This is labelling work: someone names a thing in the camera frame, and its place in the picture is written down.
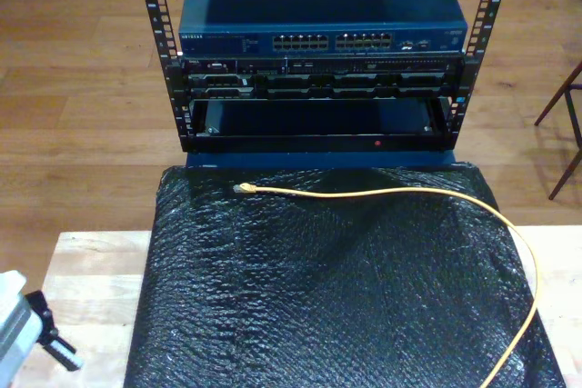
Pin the dark wooden chair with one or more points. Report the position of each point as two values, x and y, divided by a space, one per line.
552 104

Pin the black bubble-wrap mat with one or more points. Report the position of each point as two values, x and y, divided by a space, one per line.
318 292

